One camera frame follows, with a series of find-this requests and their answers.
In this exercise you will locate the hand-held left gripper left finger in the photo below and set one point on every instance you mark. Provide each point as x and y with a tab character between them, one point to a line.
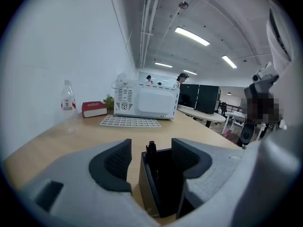
71	181

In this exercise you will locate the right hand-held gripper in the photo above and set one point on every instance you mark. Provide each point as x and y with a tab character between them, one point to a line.
262	81

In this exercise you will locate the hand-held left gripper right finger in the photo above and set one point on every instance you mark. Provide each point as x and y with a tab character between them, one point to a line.
213	169

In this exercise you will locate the small black box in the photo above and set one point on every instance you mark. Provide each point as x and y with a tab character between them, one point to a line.
163	188

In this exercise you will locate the black pen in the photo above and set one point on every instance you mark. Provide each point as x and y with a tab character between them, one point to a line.
151	148

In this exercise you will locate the person in white shirt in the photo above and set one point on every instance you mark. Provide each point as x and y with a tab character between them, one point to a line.
281	67

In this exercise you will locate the long ceiling light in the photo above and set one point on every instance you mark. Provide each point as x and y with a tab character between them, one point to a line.
189	72
229	61
163	64
191	35

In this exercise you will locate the white desk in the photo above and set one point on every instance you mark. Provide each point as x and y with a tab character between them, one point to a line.
234	116

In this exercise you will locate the black office chair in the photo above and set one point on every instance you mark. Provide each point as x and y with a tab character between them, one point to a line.
247	133

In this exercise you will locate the round beige table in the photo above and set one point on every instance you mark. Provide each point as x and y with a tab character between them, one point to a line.
203	116

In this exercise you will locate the black monitor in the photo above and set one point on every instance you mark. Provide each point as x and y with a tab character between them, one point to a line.
208	98
188	97

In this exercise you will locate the clear plastic water bottle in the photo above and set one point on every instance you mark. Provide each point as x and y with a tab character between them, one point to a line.
68	105

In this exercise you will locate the red hardcover book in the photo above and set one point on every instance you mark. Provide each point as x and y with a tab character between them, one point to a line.
94	109

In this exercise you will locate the white grid rack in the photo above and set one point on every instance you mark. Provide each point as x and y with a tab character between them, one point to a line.
130	121

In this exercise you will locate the small green plant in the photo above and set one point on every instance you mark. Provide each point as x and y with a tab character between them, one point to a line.
109	102

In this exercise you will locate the white microwave oven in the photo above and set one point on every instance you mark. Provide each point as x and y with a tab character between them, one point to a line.
146	100

